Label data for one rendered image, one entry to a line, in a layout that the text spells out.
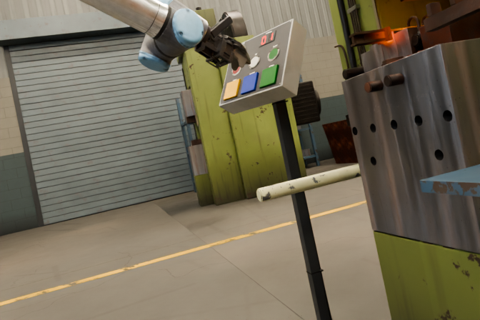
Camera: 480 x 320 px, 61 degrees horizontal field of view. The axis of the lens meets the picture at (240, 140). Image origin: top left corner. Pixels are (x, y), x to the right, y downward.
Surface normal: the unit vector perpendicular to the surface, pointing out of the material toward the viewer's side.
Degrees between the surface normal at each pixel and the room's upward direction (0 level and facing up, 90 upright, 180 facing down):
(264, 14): 90
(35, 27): 90
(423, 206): 90
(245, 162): 90
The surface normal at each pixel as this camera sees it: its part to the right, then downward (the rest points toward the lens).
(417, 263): -0.93, 0.19
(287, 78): 0.67, -0.14
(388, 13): 0.30, -0.07
